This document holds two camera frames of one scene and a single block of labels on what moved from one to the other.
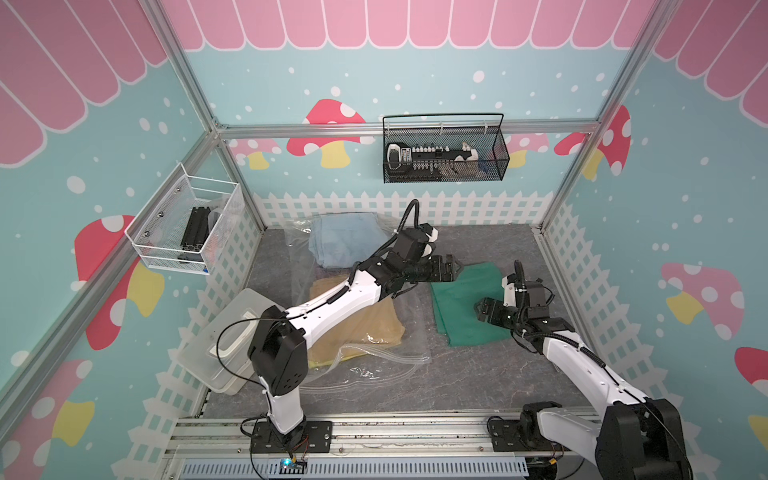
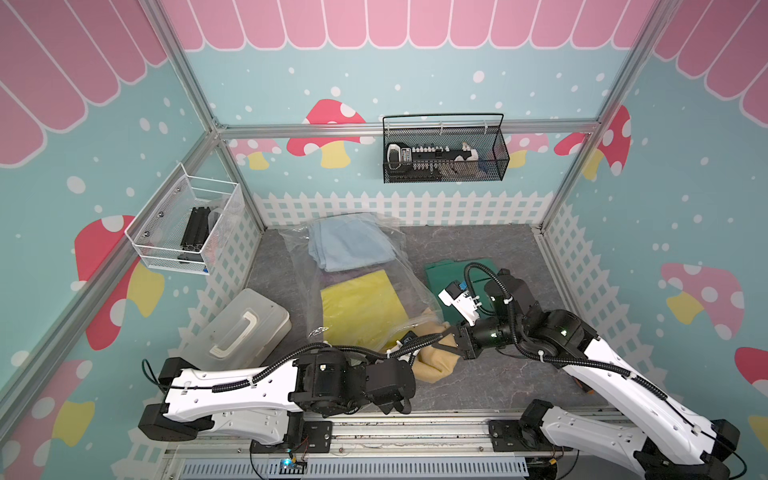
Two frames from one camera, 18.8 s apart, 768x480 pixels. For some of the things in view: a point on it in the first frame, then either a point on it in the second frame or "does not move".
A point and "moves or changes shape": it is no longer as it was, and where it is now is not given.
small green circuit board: x=292 y=466 does not move
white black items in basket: x=405 y=162 does not move
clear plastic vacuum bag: x=385 y=346 moves or changes shape
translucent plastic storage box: x=218 y=353 does not move
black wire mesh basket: x=425 y=148 does not move
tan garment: x=380 y=324 → x=434 y=363
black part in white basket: x=195 y=234 does not move
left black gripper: x=436 y=274 → x=387 y=407
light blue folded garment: x=342 y=240 does not move
